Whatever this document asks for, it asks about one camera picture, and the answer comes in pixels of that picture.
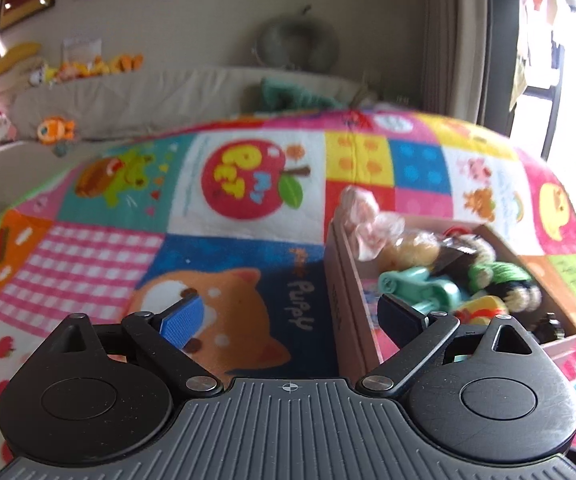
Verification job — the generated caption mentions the grey neck pillow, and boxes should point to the grey neck pillow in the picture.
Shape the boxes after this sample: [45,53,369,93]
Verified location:
[258,7,341,68]

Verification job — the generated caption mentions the small white yellow plush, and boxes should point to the small white yellow plush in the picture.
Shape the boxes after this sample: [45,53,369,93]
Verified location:
[28,67,59,86]

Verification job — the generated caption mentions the mint green plastic toy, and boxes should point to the mint green plastic toy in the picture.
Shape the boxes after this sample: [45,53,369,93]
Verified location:
[378,266,461,313]

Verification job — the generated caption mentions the small black object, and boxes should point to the small black object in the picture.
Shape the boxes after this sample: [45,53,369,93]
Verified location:
[535,312,565,346]

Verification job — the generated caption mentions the colourful printed play mat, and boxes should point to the colourful printed play mat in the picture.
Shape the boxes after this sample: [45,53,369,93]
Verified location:
[0,110,576,467]

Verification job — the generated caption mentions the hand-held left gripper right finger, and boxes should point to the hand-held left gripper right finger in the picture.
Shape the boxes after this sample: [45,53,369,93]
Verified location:
[357,292,544,403]

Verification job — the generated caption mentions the black green crocheted doll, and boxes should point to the black green crocheted doll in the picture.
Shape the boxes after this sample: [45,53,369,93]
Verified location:
[438,227,544,313]

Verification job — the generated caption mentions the beige sofa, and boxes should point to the beige sofa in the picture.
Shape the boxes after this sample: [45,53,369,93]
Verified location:
[0,62,384,221]

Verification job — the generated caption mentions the beige curtain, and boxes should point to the beige curtain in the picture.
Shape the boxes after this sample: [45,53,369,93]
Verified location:
[423,0,494,126]

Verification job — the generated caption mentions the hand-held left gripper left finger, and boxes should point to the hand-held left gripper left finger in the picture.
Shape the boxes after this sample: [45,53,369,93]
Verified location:
[50,295,225,398]

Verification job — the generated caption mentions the green plush toy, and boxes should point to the green plush toy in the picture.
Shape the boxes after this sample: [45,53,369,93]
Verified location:
[259,78,346,111]

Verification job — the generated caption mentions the orange fish plush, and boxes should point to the orange fish plush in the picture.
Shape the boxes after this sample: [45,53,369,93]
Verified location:
[36,116,76,143]

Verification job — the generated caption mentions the pink cardboard box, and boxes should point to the pink cardboard box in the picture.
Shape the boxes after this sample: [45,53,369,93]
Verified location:
[324,205,576,378]

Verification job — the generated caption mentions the white paper card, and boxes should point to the white paper card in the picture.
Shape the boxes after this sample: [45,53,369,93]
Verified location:
[62,37,101,63]

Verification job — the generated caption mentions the orange plush toy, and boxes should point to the orange plush toy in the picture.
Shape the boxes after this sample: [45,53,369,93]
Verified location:
[58,52,145,81]

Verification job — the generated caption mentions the black metal rack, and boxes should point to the black metal rack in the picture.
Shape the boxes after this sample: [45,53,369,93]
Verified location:
[505,45,566,161]

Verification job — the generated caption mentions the clear plastic pastry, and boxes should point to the clear plastic pastry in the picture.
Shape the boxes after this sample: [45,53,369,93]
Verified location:
[340,185,441,273]

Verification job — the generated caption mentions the hanging clothes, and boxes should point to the hanging clothes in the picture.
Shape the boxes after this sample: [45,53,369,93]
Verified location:
[510,0,576,111]

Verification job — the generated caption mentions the yellow round toy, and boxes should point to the yellow round toy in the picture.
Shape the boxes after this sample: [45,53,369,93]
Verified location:
[455,296,515,327]

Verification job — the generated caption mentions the yellow long-eared plush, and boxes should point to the yellow long-eared plush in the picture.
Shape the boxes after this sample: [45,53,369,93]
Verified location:
[0,42,44,111]

